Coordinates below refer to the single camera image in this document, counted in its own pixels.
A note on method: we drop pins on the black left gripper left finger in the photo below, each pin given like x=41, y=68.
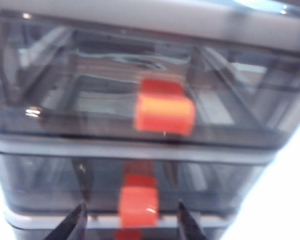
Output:
x=70, y=230

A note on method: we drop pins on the white three-drawer cabinet frame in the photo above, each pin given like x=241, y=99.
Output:
x=140, y=151

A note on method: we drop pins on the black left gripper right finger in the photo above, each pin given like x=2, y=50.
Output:
x=190, y=230

